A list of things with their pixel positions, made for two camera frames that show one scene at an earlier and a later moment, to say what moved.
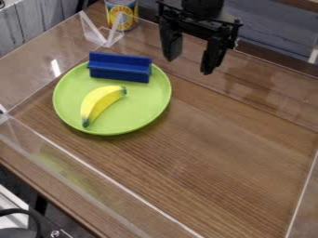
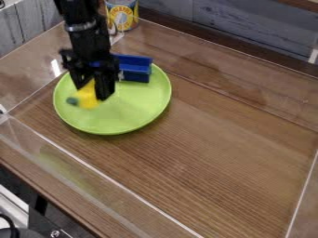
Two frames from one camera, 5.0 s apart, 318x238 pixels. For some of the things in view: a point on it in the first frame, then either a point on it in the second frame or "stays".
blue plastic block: (119, 67) stays
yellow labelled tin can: (123, 14) stays
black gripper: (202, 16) to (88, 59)
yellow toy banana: (97, 100) to (85, 97)
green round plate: (127, 114) stays
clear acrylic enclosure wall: (125, 145) stays
